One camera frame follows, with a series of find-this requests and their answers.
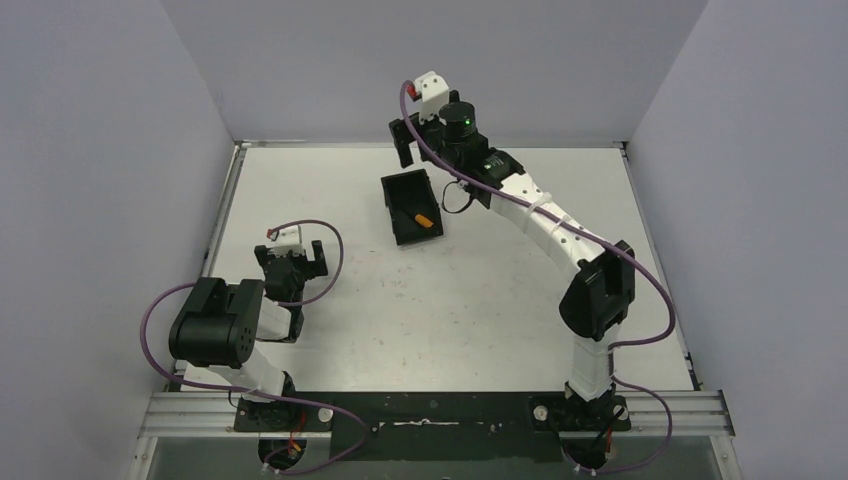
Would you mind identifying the orange handled screwdriver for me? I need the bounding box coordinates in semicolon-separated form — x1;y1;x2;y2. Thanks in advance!
413;214;434;229

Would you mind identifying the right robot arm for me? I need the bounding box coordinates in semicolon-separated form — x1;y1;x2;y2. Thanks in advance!
388;100;636;429

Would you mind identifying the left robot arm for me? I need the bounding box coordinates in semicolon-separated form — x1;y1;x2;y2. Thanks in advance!
169;240;328;431

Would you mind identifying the black plastic bin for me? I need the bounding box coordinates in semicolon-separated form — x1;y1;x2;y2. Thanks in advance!
381;169;444;246

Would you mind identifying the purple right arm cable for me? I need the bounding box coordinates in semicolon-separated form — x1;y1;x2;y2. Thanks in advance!
399;80;677;477

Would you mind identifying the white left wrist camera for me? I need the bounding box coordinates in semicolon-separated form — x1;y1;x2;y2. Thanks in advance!
267;225;305;257

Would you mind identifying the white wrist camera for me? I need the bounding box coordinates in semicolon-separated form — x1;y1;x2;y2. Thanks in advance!
406;71;450;125
267;225;305;257

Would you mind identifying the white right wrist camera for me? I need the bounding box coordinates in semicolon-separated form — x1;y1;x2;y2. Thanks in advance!
406;71;450;125

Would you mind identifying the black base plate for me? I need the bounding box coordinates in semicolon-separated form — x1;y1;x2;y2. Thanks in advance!
233;392;631;469

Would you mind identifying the aluminium rail frame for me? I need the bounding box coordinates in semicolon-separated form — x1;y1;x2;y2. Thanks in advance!
140;391;736;439

